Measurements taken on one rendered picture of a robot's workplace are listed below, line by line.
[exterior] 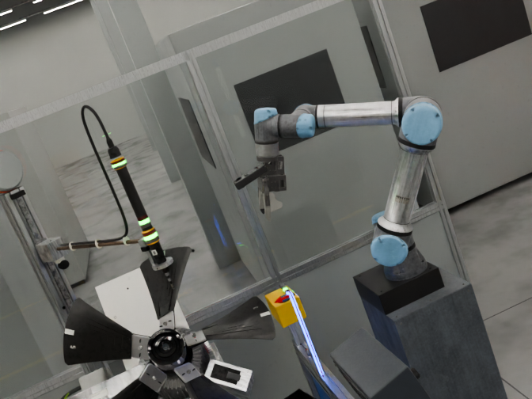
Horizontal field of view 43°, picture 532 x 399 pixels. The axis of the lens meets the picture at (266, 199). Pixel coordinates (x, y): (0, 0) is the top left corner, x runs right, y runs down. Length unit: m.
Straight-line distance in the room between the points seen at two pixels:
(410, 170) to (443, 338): 0.62
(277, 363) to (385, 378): 1.64
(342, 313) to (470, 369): 0.86
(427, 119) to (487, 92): 3.96
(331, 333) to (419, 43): 3.13
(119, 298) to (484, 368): 1.33
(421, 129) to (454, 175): 3.88
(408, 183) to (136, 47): 4.52
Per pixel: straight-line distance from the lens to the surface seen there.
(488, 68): 5.99
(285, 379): 3.19
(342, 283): 3.12
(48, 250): 2.61
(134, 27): 6.36
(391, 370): 1.55
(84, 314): 2.31
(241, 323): 2.24
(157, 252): 2.14
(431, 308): 2.34
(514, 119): 6.14
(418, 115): 2.04
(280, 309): 2.53
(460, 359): 2.46
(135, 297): 2.57
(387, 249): 2.18
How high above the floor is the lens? 2.04
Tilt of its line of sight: 14 degrees down
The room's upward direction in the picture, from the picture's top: 21 degrees counter-clockwise
